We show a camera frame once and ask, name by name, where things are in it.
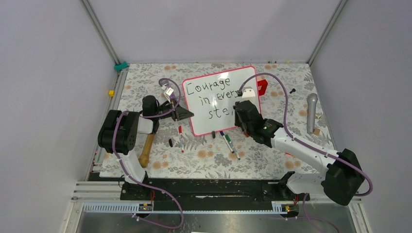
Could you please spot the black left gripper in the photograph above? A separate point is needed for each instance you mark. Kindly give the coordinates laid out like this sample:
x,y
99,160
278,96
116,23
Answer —
x,y
182,113

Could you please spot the floral table mat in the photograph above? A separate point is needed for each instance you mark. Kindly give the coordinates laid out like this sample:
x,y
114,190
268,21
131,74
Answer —
x,y
205,157

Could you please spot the teal clamp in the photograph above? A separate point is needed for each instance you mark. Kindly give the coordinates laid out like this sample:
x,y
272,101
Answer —
x,y
121,66

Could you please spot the green capped marker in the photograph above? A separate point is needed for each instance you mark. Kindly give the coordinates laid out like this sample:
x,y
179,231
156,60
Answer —
x,y
232,146

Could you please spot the red lego brick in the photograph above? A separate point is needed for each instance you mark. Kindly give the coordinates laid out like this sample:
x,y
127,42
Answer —
x,y
261,85

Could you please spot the red capped marker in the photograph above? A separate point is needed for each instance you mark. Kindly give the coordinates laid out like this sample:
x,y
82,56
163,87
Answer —
x,y
181,138

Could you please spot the pink framed whiteboard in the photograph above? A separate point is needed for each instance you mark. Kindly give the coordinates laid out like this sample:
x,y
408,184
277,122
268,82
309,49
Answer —
x,y
211,98

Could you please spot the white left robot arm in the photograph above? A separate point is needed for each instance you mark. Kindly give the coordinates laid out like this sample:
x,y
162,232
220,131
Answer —
x,y
129,135

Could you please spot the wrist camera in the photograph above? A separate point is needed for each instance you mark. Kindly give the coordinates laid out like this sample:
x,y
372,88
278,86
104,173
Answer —
x,y
248,94
169,94

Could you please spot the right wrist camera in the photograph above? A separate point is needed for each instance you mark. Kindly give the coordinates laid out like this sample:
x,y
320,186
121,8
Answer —
x,y
248,94

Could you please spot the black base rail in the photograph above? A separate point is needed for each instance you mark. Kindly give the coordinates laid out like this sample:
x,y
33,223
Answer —
x,y
210,194

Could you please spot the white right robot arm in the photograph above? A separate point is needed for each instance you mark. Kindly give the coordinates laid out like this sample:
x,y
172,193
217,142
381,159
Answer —
x,y
340,174

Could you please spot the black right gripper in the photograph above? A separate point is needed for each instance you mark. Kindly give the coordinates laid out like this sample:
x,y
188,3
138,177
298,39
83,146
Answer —
x,y
237,123

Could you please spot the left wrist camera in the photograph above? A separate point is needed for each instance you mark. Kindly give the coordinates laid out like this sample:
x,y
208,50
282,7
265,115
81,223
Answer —
x,y
169,94

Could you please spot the blue capped marker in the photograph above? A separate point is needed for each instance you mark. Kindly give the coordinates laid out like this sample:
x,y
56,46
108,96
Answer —
x,y
226,141

